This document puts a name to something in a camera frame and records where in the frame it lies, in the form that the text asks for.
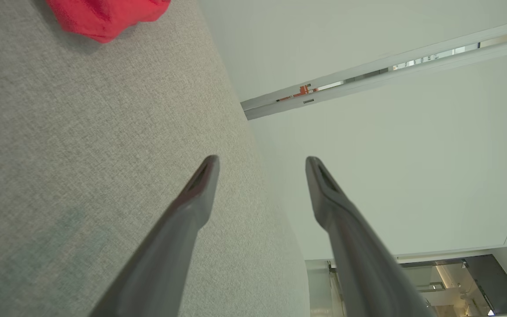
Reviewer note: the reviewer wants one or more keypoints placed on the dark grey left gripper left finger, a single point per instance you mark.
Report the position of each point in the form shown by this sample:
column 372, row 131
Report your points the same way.
column 165, row 259

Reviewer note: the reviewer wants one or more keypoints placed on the grey metal partition frame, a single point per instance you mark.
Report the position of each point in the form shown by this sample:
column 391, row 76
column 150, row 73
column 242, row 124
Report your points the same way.
column 368, row 79

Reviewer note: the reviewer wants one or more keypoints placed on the red shorts with white stripes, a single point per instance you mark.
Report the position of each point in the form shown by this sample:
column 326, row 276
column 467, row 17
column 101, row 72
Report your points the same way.
column 99, row 17

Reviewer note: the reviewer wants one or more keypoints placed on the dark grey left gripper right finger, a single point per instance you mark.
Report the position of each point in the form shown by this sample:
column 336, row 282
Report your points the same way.
column 359, row 264

